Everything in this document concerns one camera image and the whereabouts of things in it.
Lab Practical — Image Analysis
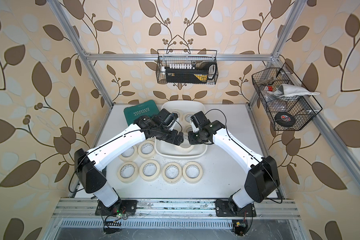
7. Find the white plastic storage tray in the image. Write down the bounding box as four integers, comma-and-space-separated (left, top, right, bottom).
155, 101, 208, 160

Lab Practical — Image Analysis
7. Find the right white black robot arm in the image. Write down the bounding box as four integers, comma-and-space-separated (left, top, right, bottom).
188, 111, 280, 209

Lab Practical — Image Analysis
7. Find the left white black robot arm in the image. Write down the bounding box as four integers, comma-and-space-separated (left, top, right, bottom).
74, 109, 184, 208

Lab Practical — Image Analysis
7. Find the black yellow box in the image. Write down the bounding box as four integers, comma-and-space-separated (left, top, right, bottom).
162, 62, 218, 84

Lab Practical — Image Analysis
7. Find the black tape roll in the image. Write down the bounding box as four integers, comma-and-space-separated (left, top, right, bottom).
275, 112, 296, 128

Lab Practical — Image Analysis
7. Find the green tool case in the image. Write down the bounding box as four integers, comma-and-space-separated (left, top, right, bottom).
124, 100, 159, 126

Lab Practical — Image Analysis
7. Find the white cloth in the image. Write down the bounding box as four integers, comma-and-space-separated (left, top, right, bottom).
273, 84, 320, 98

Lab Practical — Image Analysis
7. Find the black wire basket back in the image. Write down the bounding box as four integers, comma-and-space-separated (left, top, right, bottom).
156, 49, 219, 85

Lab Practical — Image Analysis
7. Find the black wire basket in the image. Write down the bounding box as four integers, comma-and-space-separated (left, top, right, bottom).
252, 63, 323, 131
156, 49, 219, 85

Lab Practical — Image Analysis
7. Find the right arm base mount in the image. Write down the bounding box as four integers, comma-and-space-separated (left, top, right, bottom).
215, 199, 257, 218

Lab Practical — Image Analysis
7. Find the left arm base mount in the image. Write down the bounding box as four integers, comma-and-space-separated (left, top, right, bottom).
95, 199, 138, 217

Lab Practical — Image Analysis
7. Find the black wire basket right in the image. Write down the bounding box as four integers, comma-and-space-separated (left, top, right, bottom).
252, 63, 323, 131

